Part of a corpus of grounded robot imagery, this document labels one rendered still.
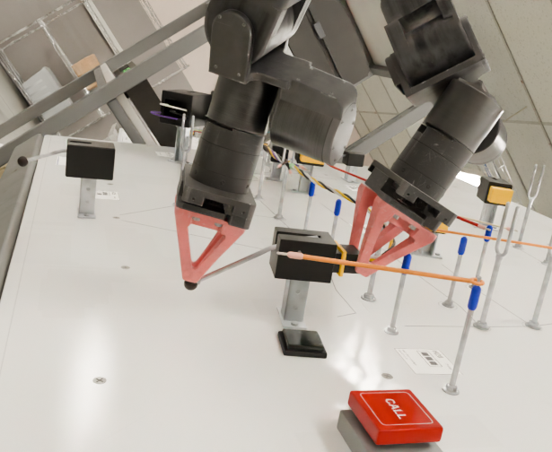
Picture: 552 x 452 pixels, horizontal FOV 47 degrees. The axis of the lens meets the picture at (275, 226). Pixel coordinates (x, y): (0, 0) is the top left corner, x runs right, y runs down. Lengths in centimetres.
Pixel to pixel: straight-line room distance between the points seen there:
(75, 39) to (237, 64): 758
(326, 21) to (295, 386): 127
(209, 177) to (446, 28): 26
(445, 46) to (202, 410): 39
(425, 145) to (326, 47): 111
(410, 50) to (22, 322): 43
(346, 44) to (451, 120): 112
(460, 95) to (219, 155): 23
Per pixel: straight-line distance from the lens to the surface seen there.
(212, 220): 58
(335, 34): 171
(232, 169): 57
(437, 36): 65
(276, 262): 61
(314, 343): 59
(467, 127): 62
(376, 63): 227
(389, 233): 67
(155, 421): 48
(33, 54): 813
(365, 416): 46
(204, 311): 65
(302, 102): 54
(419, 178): 61
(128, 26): 809
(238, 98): 56
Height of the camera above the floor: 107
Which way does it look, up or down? 5 degrees up
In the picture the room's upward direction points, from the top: 57 degrees clockwise
